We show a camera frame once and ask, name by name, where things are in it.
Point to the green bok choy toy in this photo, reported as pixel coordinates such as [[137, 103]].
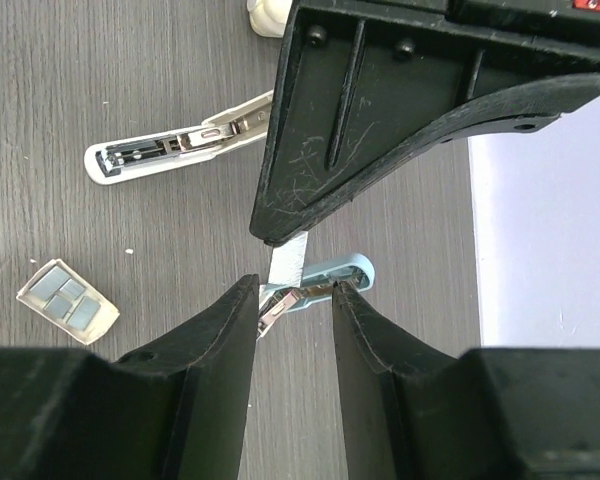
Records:
[[268, 18]]

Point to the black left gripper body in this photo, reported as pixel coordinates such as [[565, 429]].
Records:
[[575, 23]]

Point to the staples tray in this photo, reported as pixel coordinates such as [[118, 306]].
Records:
[[65, 299]]

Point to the silver staple strip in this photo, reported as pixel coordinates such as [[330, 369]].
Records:
[[287, 262]]

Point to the white stapler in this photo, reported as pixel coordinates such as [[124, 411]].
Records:
[[123, 160]]

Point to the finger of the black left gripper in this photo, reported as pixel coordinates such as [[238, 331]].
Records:
[[365, 86]]

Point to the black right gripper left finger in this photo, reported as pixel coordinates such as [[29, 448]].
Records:
[[174, 408]]

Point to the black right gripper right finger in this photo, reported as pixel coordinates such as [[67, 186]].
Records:
[[410, 411]]

